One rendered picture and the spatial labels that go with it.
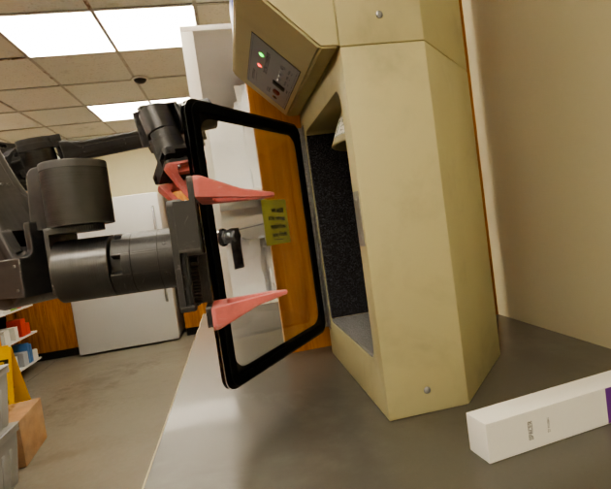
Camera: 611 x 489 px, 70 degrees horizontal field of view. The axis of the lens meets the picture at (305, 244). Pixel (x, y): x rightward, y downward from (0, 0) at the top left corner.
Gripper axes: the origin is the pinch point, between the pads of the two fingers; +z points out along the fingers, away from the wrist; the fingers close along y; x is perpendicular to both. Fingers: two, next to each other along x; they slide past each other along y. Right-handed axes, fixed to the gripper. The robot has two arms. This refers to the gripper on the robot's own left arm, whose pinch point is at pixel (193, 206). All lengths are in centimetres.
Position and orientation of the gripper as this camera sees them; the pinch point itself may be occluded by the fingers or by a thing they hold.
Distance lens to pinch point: 77.6
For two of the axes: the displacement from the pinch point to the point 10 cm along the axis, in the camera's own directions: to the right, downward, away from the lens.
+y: -4.4, 3.9, 8.1
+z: 4.1, 8.9, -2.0
